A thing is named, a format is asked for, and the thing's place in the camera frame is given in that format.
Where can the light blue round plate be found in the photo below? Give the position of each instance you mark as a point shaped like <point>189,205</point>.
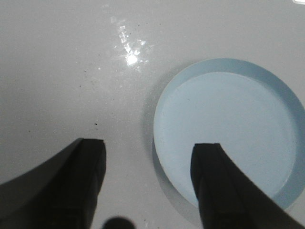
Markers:
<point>255,117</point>

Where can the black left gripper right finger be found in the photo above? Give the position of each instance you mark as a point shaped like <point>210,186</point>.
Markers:
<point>227,198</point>

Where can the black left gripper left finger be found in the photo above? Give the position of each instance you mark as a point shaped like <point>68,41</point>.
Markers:
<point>60,193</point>

